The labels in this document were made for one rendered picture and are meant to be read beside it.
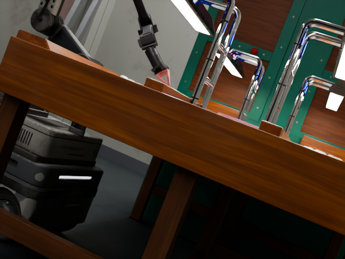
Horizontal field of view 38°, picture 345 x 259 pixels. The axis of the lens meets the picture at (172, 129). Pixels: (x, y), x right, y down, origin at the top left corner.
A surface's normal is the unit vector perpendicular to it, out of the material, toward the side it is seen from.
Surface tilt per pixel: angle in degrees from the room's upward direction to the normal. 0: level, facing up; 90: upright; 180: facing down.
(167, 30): 90
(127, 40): 90
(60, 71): 90
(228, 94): 90
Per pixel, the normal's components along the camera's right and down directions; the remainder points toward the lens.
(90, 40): 0.87, 0.35
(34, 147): -0.34, -0.10
